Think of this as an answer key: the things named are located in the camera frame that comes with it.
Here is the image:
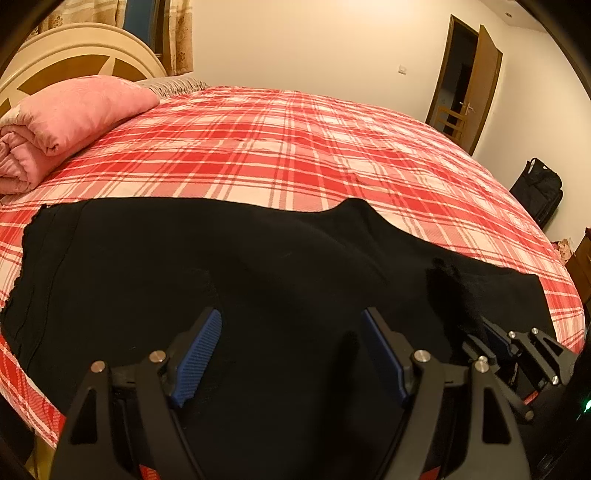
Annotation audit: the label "patterned curtain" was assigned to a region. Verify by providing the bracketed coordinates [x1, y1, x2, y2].
[29, 0, 193, 75]

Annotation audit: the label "black bag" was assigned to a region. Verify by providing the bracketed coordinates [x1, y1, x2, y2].
[510, 158, 564, 229]

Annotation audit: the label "pink folded quilt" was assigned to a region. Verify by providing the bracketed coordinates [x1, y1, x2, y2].
[1, 75, 160, 195]

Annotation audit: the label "black pants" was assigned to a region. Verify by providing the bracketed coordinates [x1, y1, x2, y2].
[1, 198, 554, 479]

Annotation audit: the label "brown wooden door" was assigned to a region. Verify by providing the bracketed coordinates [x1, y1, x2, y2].
[426, 15, 503, 154]

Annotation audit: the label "cream wooden headboard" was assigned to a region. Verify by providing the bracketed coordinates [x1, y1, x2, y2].
[1, 22, 166, 113]

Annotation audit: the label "grey fringed blanket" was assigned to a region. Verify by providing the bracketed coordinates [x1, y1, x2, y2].
[136, 72, 208, 99]

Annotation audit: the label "red plaid bed sheet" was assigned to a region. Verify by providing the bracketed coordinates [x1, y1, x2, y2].
[1, 87, 590, 479]

